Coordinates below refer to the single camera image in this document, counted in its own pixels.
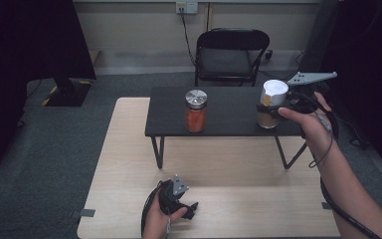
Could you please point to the grey upright panel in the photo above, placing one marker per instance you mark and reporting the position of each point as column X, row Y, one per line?
column 316, row 40

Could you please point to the white wall socket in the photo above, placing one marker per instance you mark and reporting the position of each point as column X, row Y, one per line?
column 186, row 7

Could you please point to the black stand base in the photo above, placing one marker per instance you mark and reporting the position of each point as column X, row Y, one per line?
column 68, row 93

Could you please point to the grey tape piece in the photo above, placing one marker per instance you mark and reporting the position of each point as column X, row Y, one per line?
column 326, row 205
column 87, row 212

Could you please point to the person's right hand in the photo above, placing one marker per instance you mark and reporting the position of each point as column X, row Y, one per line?
column 311, row 129

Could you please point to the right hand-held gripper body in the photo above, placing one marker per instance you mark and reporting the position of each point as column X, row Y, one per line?
column 306, row 89

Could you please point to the black power adapter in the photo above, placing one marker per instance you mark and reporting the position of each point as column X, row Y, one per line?
column 268, row 55

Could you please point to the white lid glass jar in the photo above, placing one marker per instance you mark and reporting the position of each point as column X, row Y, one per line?
column 272, row 96

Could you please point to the dark curtain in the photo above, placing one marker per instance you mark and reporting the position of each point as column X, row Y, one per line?
column 368, row 66
column 20, row 66

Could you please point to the silver lid glass jar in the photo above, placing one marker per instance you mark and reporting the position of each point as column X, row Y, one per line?
column 196, row 114

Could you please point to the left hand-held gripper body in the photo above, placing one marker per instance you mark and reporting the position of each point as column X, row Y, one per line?
column 174, row 195

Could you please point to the black raised rack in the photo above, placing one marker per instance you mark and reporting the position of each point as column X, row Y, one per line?
column 229, row 113

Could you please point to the person's left hand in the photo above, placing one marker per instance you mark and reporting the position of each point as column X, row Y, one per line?
column 159, row 222

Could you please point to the black folding chair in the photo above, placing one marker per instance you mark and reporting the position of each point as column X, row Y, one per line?
column 227, row 59

